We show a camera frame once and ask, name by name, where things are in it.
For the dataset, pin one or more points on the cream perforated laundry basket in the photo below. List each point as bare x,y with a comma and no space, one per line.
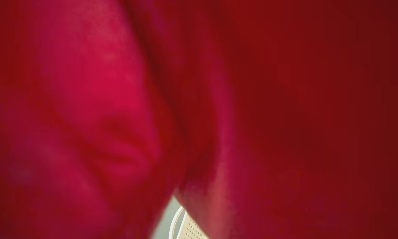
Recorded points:
193,231

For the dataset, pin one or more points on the red and white garment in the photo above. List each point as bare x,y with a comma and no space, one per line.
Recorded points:
119,99

